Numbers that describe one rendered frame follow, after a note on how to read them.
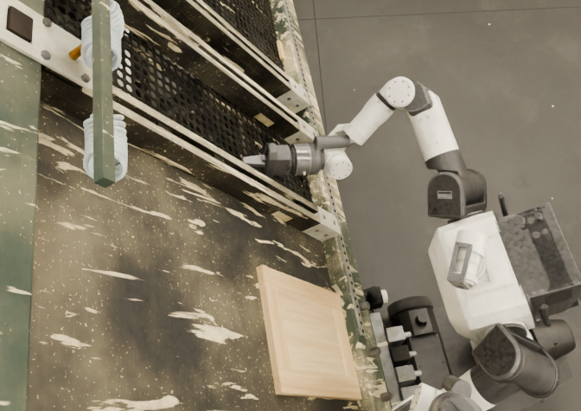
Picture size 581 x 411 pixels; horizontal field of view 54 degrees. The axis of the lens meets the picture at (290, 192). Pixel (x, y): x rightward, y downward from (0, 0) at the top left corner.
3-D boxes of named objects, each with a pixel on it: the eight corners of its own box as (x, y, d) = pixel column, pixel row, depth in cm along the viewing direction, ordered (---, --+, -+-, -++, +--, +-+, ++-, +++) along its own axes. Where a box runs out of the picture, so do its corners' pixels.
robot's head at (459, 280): (487, 256, 126) (478, 245, 121) (478, 293, 124) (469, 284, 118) (459, 251, 130) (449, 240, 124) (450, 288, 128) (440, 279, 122)
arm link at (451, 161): (469, 148, 149) (488, 197, 147) (439, 161, 155) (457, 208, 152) (449, 149, 140) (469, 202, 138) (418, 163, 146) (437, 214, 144)
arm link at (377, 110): (343, 119, 154) (393, 64, 148) (357, 124, 163) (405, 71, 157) (370, 147, 151) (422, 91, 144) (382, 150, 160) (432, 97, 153)
